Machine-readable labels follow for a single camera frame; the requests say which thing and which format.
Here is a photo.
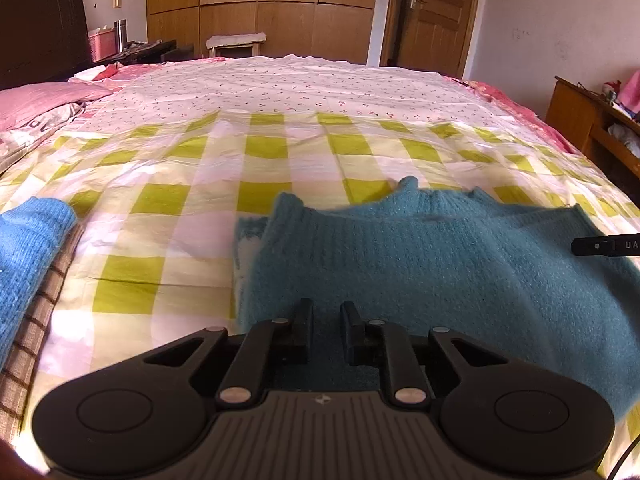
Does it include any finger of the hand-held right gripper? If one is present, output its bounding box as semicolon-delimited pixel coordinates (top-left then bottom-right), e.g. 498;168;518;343
571;235;616;258

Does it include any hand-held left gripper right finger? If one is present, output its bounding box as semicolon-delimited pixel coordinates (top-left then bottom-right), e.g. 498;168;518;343
340;301;506;406

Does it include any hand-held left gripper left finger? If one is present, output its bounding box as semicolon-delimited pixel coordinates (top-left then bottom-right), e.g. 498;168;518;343
142;298;314;409

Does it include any teal sweater with white flowers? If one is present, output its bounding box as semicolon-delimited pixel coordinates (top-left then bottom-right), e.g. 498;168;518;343
234;176;640;421

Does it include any white plastic bag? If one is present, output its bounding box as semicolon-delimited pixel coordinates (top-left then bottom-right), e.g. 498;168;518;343
607;122;640;156

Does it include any wooden shelf cabinet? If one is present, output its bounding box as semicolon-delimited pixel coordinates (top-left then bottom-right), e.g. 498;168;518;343
544;76;640;178

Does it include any pink cloth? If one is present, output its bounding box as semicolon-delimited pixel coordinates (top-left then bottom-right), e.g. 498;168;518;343
612;70;640;116

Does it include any pink floral bed cover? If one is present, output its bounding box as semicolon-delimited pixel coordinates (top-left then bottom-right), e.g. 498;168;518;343
440;75;583;156

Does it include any yellow checked bedsheet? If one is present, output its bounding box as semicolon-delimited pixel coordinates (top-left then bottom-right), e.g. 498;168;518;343
0;110;640;461

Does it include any white floral bedsheet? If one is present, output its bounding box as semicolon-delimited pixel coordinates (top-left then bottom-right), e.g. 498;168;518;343
85;55;501;128

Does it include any brown checked cloth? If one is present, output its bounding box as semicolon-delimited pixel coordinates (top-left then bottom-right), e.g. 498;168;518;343
0;225;86;433

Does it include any wooden door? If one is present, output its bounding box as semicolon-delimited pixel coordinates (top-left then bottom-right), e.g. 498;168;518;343
382;0;485;78

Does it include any blue ribbed knit sweater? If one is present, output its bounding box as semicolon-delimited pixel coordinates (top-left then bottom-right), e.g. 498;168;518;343
0;197;78;366

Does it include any cushioned stool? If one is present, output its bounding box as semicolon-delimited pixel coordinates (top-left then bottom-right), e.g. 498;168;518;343
206;33;267;59

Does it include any dark nightstand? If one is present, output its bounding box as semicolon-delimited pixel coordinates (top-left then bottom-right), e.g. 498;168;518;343
92;40;195;66

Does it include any wooden wardrobe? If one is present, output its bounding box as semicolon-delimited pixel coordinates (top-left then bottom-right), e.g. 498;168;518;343
146;0;381;66

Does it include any pink pillow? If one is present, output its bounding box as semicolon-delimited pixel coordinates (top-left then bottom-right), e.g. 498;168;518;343
0;81;113;171

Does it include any pink basket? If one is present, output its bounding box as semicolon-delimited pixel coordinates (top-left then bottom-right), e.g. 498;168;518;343
88;28;119;63

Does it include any dark wooden headboard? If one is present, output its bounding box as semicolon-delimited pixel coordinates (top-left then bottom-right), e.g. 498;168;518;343
0;0;93;92

